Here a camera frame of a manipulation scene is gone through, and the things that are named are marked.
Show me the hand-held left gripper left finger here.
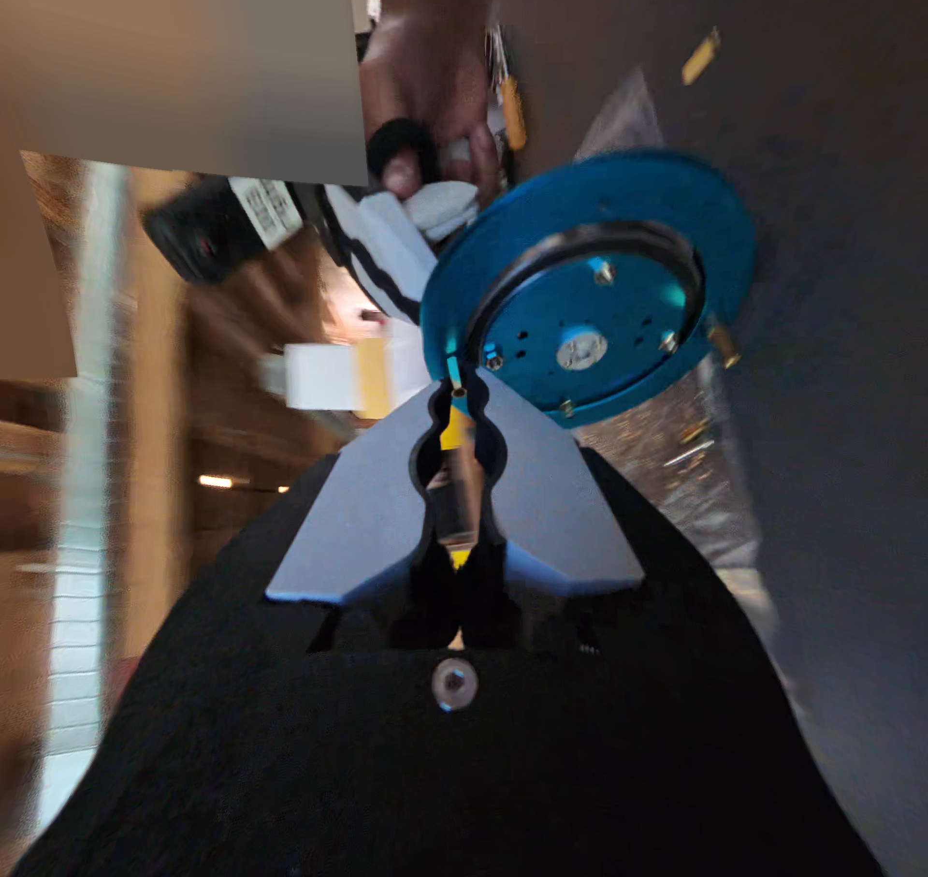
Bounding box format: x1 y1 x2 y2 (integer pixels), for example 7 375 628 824
264 377 463 647

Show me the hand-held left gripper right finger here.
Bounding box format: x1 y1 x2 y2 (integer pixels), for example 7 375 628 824
464 371 646 647

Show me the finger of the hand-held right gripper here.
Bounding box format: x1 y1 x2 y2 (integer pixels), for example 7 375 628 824
359 191 442 312
322 184 425 327

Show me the blue round turntable assembly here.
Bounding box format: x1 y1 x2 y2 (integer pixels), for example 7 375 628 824
419 150 758 430

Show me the grey desk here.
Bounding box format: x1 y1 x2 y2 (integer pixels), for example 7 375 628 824
500 0 928 877

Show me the clear plastic bag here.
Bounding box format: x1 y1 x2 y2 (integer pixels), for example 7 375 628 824
573 68 762 573

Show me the yellow plastic tool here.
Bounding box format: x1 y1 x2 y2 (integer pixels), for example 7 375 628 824
487 21 528 153

